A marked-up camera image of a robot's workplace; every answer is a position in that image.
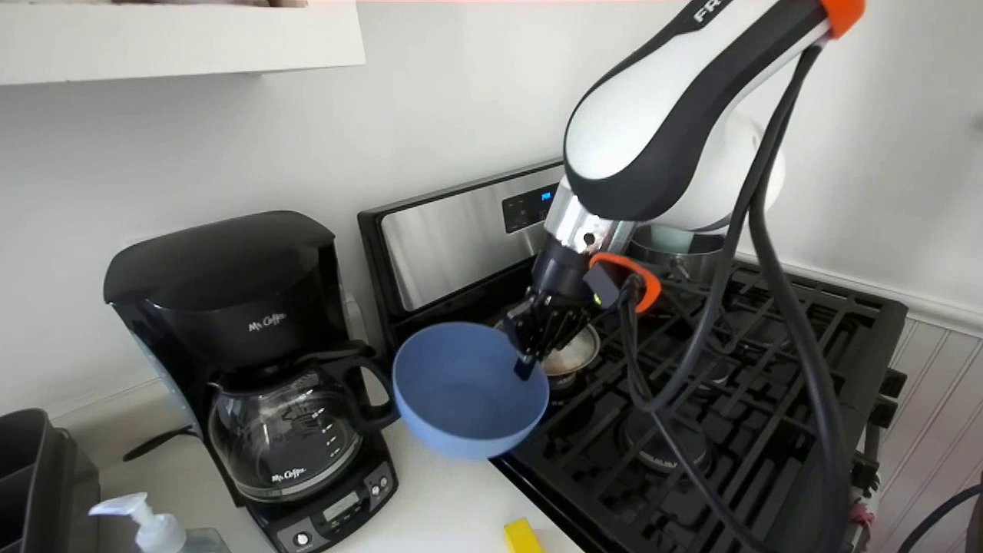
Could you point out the white wall shelf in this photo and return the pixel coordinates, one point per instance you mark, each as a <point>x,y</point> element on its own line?
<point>173,40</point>

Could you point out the glass coffee carafe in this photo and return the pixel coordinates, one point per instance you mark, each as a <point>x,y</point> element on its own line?
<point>281,442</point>

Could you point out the black gas stove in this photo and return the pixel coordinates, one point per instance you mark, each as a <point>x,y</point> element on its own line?
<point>738,411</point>

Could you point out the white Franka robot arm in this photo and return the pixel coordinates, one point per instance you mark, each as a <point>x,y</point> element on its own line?
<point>665,112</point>

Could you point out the blue bowl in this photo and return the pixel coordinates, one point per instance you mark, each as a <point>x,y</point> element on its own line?
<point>461,396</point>

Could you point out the stainless steel pot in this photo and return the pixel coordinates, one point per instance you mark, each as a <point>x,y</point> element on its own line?
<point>669,246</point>

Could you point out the yellow sponge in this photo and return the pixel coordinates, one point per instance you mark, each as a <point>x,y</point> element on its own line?
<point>523,537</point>

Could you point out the black coffee maker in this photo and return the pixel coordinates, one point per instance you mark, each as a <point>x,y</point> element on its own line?
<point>234,286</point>

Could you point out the black stove knob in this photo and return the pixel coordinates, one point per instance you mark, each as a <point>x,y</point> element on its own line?
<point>866,475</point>
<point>892,382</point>
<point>881,413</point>

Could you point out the dish drying rack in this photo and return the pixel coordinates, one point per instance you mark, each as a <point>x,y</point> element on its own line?
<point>41,488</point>

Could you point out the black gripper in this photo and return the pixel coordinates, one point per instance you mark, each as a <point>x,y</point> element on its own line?
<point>559,279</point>

